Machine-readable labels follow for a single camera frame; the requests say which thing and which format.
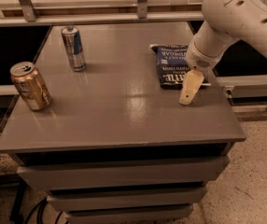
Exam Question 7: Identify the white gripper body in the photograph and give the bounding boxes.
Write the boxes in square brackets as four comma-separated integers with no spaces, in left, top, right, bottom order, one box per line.
[186,41,217,72]

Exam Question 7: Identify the blue kettle chip bag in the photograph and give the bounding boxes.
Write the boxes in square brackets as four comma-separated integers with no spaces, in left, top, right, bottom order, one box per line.
[150,44,212,90]

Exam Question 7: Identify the silver blue redbull can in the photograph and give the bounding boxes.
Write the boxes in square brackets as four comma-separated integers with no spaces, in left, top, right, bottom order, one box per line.
[61,25,86,72]

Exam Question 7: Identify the metal window frame rail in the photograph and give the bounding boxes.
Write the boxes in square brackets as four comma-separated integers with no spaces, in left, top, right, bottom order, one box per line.
[0,0,203,27]

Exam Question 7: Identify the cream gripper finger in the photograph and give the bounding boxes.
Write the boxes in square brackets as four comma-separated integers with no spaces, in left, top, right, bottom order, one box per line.
[179,69,204,105]

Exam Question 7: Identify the black floor cables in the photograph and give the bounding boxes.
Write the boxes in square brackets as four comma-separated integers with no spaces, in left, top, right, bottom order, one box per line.
[8,180,66,224]

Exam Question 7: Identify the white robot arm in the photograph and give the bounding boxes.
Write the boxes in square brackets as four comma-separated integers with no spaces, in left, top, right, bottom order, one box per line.
[179,0,267,105]

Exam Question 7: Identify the grey drawer cabinet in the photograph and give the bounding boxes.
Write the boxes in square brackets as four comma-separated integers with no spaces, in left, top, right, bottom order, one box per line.
[0,22,246,224]

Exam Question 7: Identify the gold soda can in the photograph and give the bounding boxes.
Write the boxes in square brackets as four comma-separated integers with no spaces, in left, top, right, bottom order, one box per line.
[10,62,51,111]

